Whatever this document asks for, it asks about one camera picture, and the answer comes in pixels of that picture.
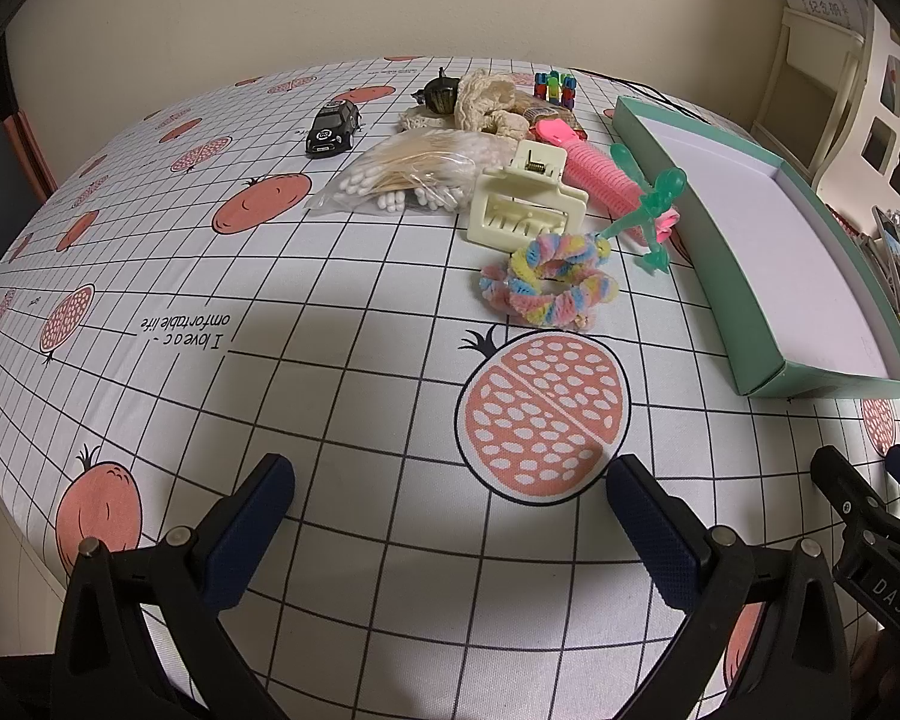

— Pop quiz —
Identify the black cable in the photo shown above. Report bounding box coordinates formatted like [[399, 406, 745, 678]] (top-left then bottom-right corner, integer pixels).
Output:
[[570, 69, 721, 121]]

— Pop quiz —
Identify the green plastic toy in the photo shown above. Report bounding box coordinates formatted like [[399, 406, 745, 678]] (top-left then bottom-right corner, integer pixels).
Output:
[[600, 142, 689, 275]]

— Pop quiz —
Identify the small pink plastic case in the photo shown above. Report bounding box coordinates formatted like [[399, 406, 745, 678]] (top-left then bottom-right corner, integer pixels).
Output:
[[532, 118, 587, 145]]

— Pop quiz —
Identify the white lattice shelf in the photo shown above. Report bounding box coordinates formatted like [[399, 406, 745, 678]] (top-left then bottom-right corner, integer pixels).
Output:
[[810, 7, 900, 241]]

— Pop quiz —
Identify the black action figure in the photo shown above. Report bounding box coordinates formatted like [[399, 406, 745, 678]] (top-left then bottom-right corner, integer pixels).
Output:
[[411, 67, 462, 117]]

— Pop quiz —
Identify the green cardboard box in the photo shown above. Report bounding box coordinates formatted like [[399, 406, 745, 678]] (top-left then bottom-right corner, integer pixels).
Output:
[[613, 95, 900, 400]]

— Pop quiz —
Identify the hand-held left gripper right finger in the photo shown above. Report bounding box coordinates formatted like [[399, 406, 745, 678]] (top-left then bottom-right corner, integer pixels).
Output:
[[606, 454, 848, 720]]

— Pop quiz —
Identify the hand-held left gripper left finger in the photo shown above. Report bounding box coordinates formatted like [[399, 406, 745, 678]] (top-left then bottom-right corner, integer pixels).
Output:
[[49, 452, 297, 720]]

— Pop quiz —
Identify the bag of cotton swabs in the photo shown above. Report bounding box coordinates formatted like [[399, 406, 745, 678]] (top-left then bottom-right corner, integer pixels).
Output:
[[304, 129, 511, 218]]

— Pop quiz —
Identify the colorful block toy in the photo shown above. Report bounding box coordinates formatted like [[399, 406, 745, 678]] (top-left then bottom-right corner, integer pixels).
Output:
[[534, 71, 577, 107]]

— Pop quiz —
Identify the cream knitted cloth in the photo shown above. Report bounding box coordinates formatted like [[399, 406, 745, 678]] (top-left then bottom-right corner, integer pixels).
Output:
[[400, 69, 530, 140]]

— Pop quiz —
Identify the cream hair claw clip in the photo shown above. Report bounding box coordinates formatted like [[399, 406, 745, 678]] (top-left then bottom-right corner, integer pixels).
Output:
[[463, 139, 590, 248]]

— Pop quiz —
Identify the pastel rainbow scrunchie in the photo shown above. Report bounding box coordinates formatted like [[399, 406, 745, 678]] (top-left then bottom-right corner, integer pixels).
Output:
[[480, 232, 620, 331]]

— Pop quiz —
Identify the fruit print grid cloth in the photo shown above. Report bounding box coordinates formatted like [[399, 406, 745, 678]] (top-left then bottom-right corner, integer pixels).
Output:
[[0, 52, 900, 720]]

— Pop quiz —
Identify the reddish brown wooden board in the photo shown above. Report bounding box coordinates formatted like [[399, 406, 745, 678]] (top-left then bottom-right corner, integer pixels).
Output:
[[0, 30, 57, 301]]

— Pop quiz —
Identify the black toy car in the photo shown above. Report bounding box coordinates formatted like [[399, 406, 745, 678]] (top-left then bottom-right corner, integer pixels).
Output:
[[305, 99, 362, 158]]

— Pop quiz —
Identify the pink ribbed hair roller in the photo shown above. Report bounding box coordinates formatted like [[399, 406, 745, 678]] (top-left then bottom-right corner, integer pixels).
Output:
[[562, 141, 680, 245]]

